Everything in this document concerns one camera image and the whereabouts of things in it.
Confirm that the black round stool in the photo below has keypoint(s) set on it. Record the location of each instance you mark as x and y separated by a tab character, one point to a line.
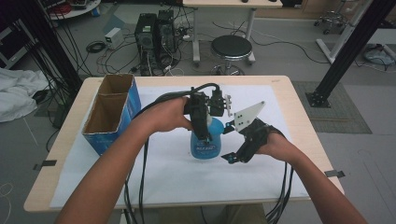
231	46

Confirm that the black metal frame post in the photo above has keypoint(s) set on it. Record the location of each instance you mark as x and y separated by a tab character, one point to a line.
351	49
53	46

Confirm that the person's legs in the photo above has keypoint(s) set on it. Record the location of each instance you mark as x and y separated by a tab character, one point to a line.
239	216

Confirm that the blue bottle with white cap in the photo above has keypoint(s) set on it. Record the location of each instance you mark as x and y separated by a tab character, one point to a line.
207	149

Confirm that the office chair base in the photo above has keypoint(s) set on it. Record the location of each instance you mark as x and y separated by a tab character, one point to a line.
331	20

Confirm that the small white device box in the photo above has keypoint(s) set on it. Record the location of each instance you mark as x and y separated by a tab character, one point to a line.
113	38

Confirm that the blue cardboard box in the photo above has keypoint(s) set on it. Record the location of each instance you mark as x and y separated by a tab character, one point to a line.
107	112

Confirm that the black computer tower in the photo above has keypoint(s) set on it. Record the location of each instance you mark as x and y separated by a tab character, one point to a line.
166	31
145	37

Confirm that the white stand leg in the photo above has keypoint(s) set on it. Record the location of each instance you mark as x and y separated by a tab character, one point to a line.
339	43

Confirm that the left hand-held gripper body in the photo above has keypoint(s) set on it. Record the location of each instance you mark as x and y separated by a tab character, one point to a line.
199	99

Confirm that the white desk with legs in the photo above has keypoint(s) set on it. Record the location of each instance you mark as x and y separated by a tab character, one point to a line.
232	3

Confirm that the person's right hand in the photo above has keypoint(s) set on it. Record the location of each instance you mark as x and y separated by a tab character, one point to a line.
278	146

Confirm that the white paper sheet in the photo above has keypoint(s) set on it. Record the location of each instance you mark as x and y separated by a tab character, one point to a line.
186	180

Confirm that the black tape strip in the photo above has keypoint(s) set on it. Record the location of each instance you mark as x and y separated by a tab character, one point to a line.
334	173
46	164

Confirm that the person's left hand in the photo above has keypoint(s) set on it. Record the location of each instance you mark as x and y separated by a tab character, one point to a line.
163	116

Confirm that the white cloth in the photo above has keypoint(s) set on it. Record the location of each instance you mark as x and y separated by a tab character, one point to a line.
15	93

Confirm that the round white table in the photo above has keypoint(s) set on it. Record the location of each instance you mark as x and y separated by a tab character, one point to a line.
77	12

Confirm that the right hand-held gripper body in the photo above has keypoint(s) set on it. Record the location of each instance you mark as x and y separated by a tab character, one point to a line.
255	137

